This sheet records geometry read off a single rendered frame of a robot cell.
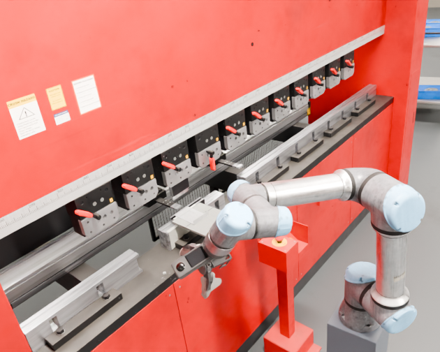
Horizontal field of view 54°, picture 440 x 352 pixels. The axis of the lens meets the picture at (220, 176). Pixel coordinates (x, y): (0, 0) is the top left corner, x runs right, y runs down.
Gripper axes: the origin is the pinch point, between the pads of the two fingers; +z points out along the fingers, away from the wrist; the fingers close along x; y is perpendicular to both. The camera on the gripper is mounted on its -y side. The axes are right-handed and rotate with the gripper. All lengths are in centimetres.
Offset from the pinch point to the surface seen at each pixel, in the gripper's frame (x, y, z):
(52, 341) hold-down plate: 11, -34, 50
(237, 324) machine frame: -9, 55, 101
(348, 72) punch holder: 89, 185, 39
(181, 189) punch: 46, 33, 40
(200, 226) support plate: 27, 33, 41
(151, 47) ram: 79, 23, -13
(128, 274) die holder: 24, 1, 54
